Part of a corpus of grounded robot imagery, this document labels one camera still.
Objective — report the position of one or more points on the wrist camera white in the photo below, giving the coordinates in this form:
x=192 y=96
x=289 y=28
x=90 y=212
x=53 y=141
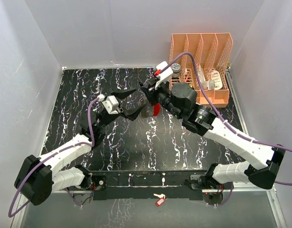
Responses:
x=110 y=103
x=164 y=74

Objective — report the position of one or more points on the small jar with lid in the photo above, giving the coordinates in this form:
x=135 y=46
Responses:
x=176 y=68

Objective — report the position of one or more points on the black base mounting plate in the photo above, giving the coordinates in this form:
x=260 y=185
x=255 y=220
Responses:
x=110 y=185

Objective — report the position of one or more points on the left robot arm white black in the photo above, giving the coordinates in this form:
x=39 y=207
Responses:
x=38 y=177

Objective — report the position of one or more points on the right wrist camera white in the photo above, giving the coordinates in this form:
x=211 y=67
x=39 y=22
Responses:
x=164 y=74

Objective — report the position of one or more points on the red handled key organizer plate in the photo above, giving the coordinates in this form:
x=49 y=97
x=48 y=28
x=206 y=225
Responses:
x=156 y=109

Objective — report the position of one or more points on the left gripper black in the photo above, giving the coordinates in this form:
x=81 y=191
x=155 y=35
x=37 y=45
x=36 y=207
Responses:
x=122 y=95

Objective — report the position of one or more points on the orange file organizer rack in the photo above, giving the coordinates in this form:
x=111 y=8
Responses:
x=211 y=52

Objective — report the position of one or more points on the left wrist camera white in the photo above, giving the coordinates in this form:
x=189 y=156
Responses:
x=110 y=103

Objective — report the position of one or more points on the white labelled packet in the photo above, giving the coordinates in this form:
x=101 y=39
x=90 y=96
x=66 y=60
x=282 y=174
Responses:
x=215 y=83

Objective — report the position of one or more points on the red tag with key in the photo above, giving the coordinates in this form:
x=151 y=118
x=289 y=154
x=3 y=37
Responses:
x=161 y=199

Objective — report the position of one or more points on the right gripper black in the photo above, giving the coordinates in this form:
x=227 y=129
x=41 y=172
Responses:
x=151 y=92

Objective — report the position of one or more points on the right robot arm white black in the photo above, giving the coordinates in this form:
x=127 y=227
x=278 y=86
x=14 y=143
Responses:
x=261 y=163

